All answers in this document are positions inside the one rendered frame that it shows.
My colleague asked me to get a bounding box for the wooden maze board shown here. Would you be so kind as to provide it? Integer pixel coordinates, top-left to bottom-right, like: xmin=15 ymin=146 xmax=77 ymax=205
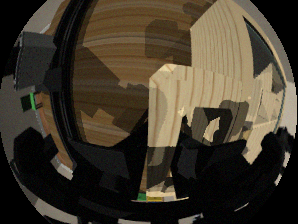
xmin=146 ymin=0 xmax=287 ymax=201

